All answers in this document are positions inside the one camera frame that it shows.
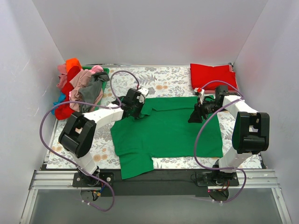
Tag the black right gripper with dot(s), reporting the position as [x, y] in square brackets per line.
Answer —
[201, 110]

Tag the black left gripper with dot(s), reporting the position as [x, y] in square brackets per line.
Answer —
[136, 112]

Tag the green t shirt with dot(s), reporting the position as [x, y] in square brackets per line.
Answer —
[163, 131]

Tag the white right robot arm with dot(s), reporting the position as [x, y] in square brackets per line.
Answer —
[250, 134]

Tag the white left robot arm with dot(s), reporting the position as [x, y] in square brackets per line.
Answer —
[78, 133]

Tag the floral patterned table mat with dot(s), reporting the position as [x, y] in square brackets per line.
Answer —
[161, 82]

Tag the folded red t shirt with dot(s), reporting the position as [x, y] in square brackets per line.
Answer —
[203, 74]

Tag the grey t shirt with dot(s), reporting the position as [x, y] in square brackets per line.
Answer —
[93, 92]

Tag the green laundry basket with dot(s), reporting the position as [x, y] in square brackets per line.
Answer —
[90, 70]

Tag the pink t shirt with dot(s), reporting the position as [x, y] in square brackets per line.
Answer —
[74, 95]

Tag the crumpled red t shirt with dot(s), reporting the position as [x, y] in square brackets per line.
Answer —
[64, 111]

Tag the blue t shirt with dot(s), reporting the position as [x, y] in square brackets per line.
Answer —
[61, 99]

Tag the orange t shirt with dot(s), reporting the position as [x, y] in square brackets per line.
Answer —
[69, 63]

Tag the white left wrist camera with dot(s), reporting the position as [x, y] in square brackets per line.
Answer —
[143, 94]

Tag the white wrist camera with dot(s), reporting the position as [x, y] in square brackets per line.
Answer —
[200, 93]
[143, 94]

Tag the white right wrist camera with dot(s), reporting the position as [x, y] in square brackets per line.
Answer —
[200, 93]

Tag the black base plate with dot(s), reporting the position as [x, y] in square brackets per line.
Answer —
[166, 182]

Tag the aluminium frame rail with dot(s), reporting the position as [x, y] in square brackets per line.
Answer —
[60, 197]

